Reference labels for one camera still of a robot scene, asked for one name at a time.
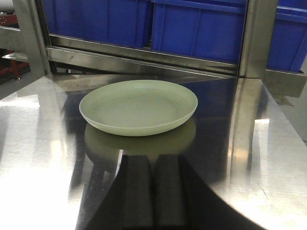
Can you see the stainless steel shelf rack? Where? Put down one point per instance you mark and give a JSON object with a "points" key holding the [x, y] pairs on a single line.
{"points": [[32, 42]]}

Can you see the blue plastic bin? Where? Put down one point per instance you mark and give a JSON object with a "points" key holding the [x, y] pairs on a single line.
{"points": [[289, 38], [120, 22], [199, 28]]}

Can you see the red metal stand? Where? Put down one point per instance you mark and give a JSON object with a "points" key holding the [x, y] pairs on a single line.
{"points": [[10, 69]]}

